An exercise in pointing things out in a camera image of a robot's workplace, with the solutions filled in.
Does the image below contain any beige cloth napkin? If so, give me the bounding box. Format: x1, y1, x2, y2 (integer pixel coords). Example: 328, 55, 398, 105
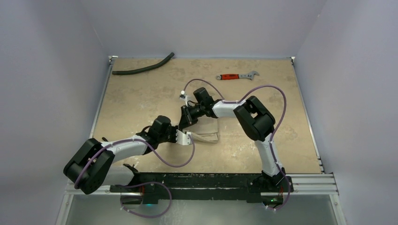
184, 117, 219, 144

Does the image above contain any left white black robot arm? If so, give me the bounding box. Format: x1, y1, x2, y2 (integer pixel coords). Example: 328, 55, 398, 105
63, 116, 182, 195

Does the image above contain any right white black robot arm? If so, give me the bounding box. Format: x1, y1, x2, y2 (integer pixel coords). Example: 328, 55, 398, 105
178, 87, 285, 191

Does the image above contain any black foam tube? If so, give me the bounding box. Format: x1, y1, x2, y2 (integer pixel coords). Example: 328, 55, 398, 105
112, 52, 175, 75

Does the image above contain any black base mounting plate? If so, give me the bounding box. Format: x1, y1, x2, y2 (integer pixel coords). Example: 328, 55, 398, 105
110, 172, 294, 206

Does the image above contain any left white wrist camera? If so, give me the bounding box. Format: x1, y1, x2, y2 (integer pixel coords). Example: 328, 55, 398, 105
176, 130, 192, 146

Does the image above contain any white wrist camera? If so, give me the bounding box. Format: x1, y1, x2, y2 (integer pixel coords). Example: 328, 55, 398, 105
179, 90, 193, 106
176, 130, 192, 146

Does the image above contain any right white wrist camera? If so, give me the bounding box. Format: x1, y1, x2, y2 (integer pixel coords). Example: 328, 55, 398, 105
179, 90, 193, 106

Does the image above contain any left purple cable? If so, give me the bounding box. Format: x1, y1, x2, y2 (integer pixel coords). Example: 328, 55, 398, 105
74, 133, 196, 218

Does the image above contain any purple cable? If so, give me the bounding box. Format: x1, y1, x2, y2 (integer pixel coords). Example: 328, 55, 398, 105
182, 78, 293, 212
74, 133, 196, 218

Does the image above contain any red handled adjustable wrench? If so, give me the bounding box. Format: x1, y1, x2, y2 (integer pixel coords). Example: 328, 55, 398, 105
216, 71, 260, 80

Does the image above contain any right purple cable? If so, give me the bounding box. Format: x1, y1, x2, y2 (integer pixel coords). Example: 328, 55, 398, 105
182, 78, 293, 212

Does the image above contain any left aluminium side rail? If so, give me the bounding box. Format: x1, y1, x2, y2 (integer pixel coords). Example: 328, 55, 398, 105
89, 55, 119, 138

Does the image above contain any aluminium side rail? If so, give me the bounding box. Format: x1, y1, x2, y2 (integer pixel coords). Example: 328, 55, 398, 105
89, 55, 119, 138
290, 56, 327, 173

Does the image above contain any right aluminium side rail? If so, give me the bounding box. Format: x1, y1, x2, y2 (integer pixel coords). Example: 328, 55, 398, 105
290, 56, 327, 173

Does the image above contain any aluminium front rail frame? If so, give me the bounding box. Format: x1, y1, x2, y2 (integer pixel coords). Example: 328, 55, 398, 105
56, 174, 346, 225

